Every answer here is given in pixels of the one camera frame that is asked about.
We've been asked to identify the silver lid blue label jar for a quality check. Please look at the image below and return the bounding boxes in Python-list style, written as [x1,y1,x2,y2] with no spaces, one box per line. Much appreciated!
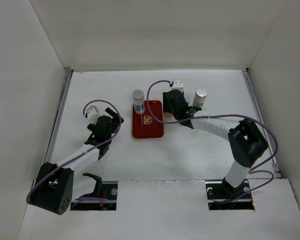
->
[132,89,145,115]

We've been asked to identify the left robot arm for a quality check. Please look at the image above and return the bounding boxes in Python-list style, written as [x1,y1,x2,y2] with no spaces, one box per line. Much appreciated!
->
[26,106,124,215]

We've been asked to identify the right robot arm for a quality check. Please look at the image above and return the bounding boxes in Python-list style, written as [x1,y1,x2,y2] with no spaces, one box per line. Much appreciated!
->
[162,89,269,198]

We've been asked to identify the tall silver lid spice jar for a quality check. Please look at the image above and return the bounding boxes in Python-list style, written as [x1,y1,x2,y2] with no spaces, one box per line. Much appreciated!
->
[192,88,208,108]

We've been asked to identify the yellow lid spice jar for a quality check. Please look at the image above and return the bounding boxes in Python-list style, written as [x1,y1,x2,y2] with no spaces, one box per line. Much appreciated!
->
[201,106,207,112]

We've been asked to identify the red rectangular tray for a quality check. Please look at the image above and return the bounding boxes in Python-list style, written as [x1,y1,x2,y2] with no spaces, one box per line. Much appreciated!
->
[131,100,164,139]

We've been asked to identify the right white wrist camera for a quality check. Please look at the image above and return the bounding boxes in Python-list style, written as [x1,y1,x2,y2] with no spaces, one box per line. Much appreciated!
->
[169,79,184,93]

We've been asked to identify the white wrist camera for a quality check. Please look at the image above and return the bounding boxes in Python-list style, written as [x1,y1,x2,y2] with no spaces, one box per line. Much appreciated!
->
[169,79,184,93]
[85,105,101,123]

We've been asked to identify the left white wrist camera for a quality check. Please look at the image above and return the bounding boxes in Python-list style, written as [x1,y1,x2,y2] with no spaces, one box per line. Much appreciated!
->
[85,105,101,123]

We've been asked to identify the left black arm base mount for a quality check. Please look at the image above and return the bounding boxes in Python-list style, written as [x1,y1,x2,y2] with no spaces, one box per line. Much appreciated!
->
[82,172,103,198]

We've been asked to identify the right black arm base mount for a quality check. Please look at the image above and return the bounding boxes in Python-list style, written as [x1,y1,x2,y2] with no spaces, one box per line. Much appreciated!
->
[221,178,250,200]

